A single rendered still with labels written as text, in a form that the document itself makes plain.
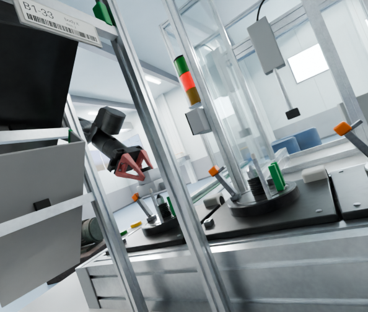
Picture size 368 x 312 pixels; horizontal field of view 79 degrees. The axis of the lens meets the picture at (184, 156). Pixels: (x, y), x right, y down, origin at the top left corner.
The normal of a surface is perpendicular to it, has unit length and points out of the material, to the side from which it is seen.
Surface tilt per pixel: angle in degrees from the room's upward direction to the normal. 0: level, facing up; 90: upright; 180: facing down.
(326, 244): 90
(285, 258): 90
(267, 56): 90
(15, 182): 135
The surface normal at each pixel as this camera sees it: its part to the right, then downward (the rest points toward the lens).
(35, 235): 0.74, 0.45
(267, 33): -0.50, 0.16
